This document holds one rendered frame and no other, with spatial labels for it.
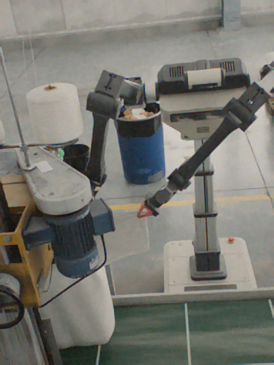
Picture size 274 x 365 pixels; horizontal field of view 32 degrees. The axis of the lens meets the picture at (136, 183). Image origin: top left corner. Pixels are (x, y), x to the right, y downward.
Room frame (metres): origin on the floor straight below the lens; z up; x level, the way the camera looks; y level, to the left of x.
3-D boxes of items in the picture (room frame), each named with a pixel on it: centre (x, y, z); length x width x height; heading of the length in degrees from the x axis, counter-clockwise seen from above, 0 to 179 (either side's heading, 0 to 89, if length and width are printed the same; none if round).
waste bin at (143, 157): (3.92, -0.09, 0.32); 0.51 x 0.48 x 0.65; 174
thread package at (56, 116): (1.46, 0.23, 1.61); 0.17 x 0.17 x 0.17
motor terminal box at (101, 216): (1.35, 0.14, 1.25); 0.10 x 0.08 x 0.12; 19
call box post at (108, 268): (1.93, 0.20, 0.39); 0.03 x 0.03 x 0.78; 84
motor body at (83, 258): (1.31, 0.24, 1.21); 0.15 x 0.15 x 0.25
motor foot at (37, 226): (1.29, 0.33, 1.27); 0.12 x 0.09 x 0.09; 174
